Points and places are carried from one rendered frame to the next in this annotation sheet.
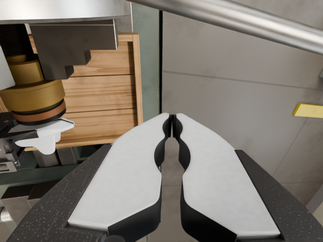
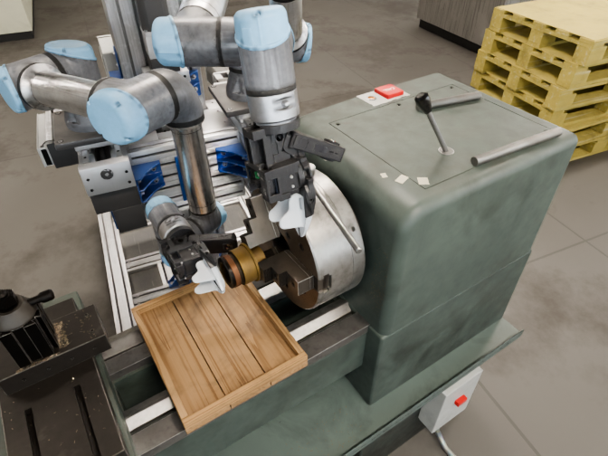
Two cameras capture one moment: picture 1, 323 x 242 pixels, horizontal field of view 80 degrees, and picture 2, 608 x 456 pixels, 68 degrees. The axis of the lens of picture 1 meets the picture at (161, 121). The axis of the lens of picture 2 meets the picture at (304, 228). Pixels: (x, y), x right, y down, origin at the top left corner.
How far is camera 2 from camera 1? 0.78 m
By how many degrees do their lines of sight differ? 76
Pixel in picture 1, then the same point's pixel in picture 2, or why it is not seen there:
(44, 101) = (244, 262)
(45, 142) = (204, 275)
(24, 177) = not seen: hidden behind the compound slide
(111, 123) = (194, 382)
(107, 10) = (316, 252)
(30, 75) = (257, 255)
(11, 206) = (58, 308)
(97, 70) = (252, 345)
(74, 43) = (287, 266)
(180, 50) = not seen: outside the picture
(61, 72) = (266, 267)
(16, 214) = not seen: hidden behind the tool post
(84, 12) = (310, 239)
